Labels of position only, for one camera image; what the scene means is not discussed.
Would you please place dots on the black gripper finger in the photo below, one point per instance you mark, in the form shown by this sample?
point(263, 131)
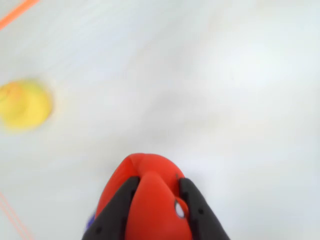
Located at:
point(112, 217)
point(202, 220)

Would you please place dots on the red rubber duck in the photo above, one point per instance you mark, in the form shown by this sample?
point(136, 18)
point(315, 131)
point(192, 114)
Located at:
point(155, 200)

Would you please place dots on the yellow rubber duck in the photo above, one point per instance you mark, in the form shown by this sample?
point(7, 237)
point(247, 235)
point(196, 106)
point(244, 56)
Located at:
point(23, 105)

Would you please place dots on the orange tape strip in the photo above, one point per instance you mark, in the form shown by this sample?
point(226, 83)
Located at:
point(17, 13)

